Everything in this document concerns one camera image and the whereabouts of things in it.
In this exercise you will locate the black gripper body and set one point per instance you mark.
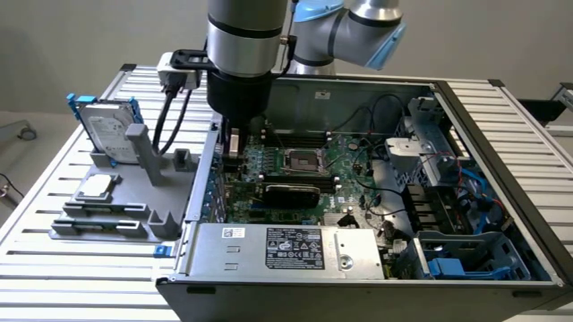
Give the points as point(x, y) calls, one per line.
point(240, 97)

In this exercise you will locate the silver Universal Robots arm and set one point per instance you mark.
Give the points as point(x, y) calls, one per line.
point(244, 37)

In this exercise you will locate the black RAM slot bank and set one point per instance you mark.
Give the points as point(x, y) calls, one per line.
point(300, 139)
point(326, 182)

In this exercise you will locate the CPU socket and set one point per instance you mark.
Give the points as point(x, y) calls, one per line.
point(305, 161)

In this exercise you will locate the grey parts rack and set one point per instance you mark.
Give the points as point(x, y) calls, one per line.
point(170, 188)

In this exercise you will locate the white case sticker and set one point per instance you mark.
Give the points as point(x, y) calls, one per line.
point(322, 95)

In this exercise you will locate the black graphics card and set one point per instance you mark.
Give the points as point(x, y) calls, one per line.
point(293, 196)

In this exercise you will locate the black table corner cap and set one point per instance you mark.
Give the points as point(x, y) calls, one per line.
point(496, 82)
point(129, 67)

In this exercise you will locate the hard disk in blue caddy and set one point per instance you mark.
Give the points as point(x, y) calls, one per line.
point(110, 129)

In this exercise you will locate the green motherboard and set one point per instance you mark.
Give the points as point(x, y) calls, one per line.
point(349, 191)

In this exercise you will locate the silver chipset heatsink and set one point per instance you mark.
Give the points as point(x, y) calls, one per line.
point(336, 219)

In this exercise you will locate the silver CPU chip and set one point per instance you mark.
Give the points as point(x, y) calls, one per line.
point(98, 186)

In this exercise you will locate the silver power supply unit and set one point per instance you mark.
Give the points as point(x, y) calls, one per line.
point(286, 250)

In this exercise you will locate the blue case latch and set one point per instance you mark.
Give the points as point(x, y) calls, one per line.
point(161, 251)

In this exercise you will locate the silver metal disk bay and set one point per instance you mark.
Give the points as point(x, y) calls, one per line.
point(425, 144)

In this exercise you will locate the grey caster wheel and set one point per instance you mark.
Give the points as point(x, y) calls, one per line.
point(27, 132)

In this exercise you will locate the black fan shroud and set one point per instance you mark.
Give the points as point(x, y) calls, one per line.
point(429, 208)

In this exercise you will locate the open black PC case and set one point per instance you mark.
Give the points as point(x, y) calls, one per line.
point(358, 298)

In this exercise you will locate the blue drive caddy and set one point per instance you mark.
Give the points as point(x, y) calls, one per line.
point(447, 268)

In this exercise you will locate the grey drive cage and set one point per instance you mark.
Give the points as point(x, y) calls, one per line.
point(484, 255)

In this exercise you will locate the neighbouring slatted metal table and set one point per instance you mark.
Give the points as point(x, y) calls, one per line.
point(555, 107)

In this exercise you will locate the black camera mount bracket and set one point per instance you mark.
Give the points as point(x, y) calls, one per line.
point(190, 62)

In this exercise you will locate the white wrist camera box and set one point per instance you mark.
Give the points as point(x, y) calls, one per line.
point(173, 75)

